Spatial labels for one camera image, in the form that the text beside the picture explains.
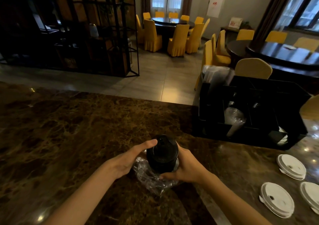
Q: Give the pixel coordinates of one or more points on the person's left forearm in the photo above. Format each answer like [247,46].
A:
[82,197]

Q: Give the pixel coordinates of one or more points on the dark glass turntable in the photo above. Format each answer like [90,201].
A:
[281,54]

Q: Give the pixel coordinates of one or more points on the white poster with red print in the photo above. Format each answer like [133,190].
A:
[216,0]

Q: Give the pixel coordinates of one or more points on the person's right forearm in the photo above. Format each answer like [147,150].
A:
[229,202]

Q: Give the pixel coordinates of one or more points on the clear plastic sleeve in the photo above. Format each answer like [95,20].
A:
[150,181]

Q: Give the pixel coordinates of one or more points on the group of yellow covered chairs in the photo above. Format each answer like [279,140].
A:
[253,68]
[177,39]

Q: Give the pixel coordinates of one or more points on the black metal frame shelf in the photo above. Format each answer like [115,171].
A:
[74,33]

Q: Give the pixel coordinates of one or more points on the white cup lid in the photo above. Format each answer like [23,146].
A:
[311,197]
[277,200]
[291,166]

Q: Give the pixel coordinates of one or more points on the person's right hand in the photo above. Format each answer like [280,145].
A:
[190,168]

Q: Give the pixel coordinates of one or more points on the dark round dining table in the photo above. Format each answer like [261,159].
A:
[286,65]
[170,23]

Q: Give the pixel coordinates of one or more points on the white plastic bottle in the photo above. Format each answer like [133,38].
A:
[94,31]

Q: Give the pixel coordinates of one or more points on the small white red sign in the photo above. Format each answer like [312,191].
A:
[235,23]

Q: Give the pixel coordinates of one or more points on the black organizer crate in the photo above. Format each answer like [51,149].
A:
[264,100]

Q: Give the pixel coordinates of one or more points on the person's left hand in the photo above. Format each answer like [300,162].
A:
[125,161]

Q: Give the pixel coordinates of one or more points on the person's left thumb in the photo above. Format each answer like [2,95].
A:
[145,146]

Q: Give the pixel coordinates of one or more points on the stack of black cup lids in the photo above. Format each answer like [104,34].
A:
[162,155]

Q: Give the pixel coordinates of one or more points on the dark wooden side table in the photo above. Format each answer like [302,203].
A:
[229,33]

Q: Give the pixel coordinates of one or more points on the person's right thumb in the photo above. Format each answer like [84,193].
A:
[170,175]

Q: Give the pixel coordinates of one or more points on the dark framed window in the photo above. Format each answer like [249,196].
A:
[302,7]

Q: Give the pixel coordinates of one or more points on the white paper napkins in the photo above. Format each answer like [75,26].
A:
[282,137]

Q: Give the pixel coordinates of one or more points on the stack of clear plastic cups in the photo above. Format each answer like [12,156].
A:
[234,120]

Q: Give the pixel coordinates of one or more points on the plastic-wrapped cup bundle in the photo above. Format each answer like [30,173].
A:
[218,76]

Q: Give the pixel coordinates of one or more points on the white paper on table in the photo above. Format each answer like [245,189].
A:
[290,47]

